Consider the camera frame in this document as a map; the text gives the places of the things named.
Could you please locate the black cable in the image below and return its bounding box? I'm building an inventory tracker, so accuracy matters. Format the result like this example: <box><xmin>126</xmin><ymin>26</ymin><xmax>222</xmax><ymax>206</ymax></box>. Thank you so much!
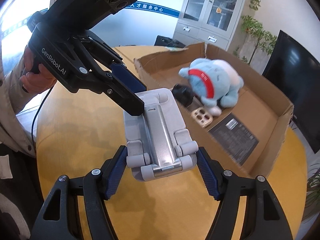
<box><xmin>31</xmin><ymin>85</ymin><xmax>55</xmax><ymax>155</ymax></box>

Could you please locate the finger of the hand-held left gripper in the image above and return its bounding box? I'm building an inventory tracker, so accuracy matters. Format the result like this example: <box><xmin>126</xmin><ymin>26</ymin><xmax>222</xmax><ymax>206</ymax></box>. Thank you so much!
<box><xmin>69</xmin><ymin>39</ymin><xmax>145</xmax><ymax>117</ymax></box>
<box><xmin>75</xmin><ymin>36</ymin><xmax>147</xmax><ymax>94</ymax></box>

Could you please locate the black television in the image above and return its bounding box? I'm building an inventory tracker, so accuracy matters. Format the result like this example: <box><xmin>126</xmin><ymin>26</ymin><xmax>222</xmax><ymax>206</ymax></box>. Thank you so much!
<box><xmin>261</xmin><ymin>29</ymin><xmax>320</xmax><ymax>154</ymax></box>

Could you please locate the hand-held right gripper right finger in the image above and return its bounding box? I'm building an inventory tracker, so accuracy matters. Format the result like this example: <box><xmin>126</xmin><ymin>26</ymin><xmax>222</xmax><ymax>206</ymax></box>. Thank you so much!
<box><xmin>197</xmin><ymin>146</ymin><xmax>293</xmax><ymax>240</ymax></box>

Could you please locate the cardboard box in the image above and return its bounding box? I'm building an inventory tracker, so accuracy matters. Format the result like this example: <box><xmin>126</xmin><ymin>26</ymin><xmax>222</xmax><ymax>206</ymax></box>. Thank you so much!
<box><xmin>134</xmin><ymin>42</ymin><xmax>294</xmax><ymax>180</ymax></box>

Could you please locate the blue wall sign strip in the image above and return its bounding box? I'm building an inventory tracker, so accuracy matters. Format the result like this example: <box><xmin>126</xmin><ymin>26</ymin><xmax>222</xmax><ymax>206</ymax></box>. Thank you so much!
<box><xmin>125</xmin><ymin>0</ymin><xmax>180</xmax><ymax>18</ymax></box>

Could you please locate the person's torso clothing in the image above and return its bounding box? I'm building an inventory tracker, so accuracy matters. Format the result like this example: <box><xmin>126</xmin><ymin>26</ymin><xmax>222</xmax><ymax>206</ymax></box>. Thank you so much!
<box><xmin>0</xmin><ymin>140</ymin><xmax>47</xmax><ymax>240</ymax></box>

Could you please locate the black bag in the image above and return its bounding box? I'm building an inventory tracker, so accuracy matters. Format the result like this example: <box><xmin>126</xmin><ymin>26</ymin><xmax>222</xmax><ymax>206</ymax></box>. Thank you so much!
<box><xmin>154</xmin><ymin>35</ymin><xmax>187</xmax><ymax>48</ymax></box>

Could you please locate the black product box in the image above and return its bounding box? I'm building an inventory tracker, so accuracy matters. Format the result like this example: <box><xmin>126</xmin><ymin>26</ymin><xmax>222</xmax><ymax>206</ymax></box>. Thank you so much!
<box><xmin>209</xmin><ymin>113</ymin><xmax>259</xmax><ymax>167</ymax></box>

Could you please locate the person's left hand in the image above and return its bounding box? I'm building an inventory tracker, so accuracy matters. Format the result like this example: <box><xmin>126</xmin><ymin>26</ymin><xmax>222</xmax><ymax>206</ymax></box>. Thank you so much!
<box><xmin>20</xmin><ymin>46</ymin><xmax>58</xmax><ymax>94</ymax></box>

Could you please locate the person's left forearm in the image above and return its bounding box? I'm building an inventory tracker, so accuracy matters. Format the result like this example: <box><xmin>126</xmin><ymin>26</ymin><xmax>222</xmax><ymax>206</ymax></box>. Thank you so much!
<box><xmin>0</xmin><ymin>46</ymin><xmax>38</xmax><ymax>158</ymax></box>

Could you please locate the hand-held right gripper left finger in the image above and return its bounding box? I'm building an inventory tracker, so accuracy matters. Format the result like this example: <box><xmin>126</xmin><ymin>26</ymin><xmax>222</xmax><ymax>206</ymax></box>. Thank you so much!
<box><xmin>30</xmin><ymin>144</ymin><xmax>128</xmax><ymax>240</ymax></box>

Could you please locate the black round speaker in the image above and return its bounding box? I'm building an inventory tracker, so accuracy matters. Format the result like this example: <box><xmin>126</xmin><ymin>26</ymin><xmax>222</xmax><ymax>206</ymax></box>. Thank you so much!
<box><xmin>172</xmin><ymin>84</ymin><xmax>195</xmax><ymax>108</ymax></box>

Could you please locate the grey folding phone stand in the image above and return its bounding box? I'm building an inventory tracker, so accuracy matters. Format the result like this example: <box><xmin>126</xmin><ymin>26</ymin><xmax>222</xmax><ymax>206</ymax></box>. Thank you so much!
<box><xmin>123</xmin><ymin>88</ymin><xmax>199</xmax><ymax>182</ymax></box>

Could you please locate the small-leaved potted tree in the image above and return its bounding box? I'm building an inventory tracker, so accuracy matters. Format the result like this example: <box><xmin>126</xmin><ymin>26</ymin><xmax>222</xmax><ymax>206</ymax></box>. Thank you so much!
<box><xmin>232</xmin><ymin>15</ymin><xmax>278</xmax><ymax>65</ymax></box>

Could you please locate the blue plush toy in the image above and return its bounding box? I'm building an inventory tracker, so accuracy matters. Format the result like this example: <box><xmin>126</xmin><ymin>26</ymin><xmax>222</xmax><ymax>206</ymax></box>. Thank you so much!
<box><xmin>178</xmin><ymin>58</ymin><xmax>245</xmax><ymax>117</ymax></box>

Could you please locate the grey metal cabinet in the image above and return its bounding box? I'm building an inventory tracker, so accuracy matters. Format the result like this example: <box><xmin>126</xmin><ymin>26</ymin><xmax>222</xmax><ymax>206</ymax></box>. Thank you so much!
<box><xmin>172</xmin><ymin>0</ymin><xmax>250</xmax><ymax>53</ymax></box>

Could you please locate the beige phone case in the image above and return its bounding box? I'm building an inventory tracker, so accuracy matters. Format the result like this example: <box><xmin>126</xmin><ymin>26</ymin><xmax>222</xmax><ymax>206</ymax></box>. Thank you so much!
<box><xmin>186</xmin><ymin>97</ymin><xmax>214</xmax><ymax>129</ymax></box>

